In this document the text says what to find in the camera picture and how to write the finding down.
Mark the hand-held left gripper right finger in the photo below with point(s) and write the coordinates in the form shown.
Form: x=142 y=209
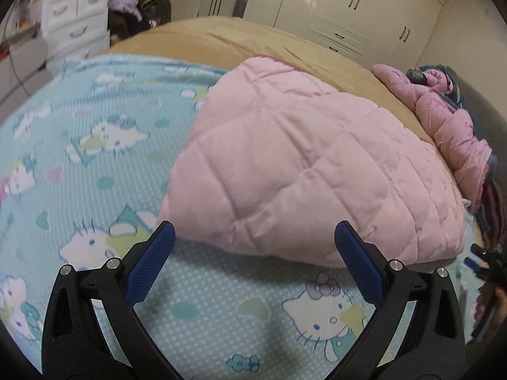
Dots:
x=358 y=265

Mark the purple clothes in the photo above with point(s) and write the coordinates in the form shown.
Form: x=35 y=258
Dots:
x=124 y=6

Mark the dark clothes pile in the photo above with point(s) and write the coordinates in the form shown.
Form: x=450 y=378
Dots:
x=119 y=27

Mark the maroon striped cloth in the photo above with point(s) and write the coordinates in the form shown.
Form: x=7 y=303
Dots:
x=491 y=213

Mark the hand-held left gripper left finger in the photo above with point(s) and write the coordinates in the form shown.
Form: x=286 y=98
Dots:
x=152 y=265

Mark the teal cartoon cat printed blanket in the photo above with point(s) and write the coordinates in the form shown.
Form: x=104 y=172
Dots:
x=79 y=146

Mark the person's right hand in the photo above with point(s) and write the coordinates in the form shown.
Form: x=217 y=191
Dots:
x=481 y=304

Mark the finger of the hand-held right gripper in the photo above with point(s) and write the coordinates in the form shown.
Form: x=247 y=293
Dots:
x=473 y=264

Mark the white wardrobe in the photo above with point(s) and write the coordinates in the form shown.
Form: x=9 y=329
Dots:
x=336 y=4

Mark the white drawer cabinet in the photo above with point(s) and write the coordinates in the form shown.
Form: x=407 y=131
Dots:
x=75 y=23

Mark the pink quilted jacket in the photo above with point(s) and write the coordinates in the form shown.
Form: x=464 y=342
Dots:
x=301 y=158

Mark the dark bag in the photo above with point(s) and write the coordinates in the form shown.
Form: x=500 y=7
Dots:
x=156 y=8

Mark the pink puffer jacket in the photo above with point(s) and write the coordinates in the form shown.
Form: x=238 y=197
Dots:
x=455 y=134

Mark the tan bed cover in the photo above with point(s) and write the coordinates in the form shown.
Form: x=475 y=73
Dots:
x=222 y=35

